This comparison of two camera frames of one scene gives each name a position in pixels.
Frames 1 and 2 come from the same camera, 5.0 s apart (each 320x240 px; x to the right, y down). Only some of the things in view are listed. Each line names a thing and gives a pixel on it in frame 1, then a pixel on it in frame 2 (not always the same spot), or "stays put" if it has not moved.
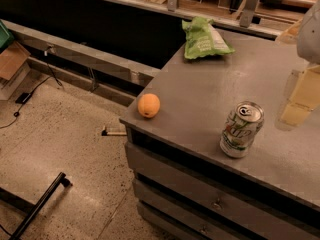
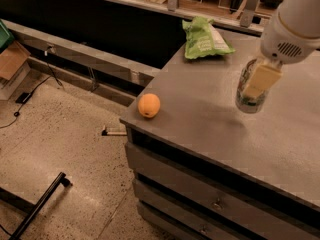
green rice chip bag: [203, 40] stays put
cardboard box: [12, 59] stays put
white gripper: [310, 37] to [286, 44]
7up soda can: [241, 128] to [244, 102]
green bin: [6, 37] stays put
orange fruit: [148, 105] stays put
